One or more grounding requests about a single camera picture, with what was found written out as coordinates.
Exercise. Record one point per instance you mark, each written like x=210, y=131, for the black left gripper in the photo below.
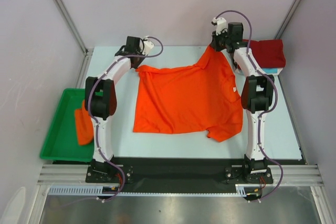
x=136, y=65

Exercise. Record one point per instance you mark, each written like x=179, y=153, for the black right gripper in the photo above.
x=216, y=44

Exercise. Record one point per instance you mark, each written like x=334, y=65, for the orange t shirt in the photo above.
x=83, y=124
x=195, y=98

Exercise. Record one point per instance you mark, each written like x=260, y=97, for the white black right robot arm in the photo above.
x=257, y=97

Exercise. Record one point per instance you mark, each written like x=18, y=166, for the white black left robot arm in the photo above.
x=101, y=104

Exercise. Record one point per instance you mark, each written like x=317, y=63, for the folded dark red t shirt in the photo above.
x=268, y=53

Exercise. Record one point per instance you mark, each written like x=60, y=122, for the folded turquoise t shirt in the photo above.
x=272, y=71

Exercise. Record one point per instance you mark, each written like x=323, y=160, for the orange t shirt in tray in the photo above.
x=83, y=124

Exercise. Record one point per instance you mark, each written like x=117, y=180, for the green plastic tray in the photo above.
x=61, y=140

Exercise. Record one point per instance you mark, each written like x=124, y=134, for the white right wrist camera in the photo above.
x=220, y=24

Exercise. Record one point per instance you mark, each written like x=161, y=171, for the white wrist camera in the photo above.
x=220, y=24
x=147, y=45

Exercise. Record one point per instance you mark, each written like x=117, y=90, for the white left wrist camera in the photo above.
x=147, y=45

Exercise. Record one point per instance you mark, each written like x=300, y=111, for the right aluminium corner post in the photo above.
x=287, y=19

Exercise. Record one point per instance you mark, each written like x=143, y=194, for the aluminium corner post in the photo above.
x=287, y=19
x=71, y=25

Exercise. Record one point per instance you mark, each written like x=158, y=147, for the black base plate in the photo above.
x=165, y=175

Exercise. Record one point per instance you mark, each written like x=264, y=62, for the left aluminium corner post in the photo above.
x=71, y=25

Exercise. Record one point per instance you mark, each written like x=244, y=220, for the aluminium front rail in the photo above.
x=296, y=174

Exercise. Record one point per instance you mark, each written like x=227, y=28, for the grey slotted cable duct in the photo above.
x=78, y=189

